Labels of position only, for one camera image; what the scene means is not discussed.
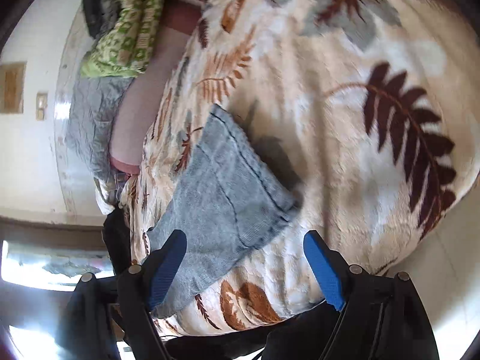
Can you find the beige wall switch plate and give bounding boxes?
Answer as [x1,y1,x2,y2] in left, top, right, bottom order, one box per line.
[36,93,48,121]

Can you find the dark clothes pile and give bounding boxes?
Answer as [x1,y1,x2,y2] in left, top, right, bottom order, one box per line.
[82,0,122,40]

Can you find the pink sofa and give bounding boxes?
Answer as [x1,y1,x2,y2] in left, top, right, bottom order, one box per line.
[109,0,203,175]

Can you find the cream leaf-pattern fleece blanket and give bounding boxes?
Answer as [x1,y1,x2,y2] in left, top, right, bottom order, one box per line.
[122,0,479,336]

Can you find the green white patterned quilt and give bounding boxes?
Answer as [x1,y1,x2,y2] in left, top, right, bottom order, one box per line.
[80,0,164,78]

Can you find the grey quilted cover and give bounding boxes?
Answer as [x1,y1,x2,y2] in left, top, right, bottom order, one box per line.
[66,75,134,183]

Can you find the black jacket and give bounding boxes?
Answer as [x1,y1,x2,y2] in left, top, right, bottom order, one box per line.
[102,207,338,359]

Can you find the grey-blue denim pants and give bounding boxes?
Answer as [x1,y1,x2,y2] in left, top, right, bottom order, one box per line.
[148,105,300,319]

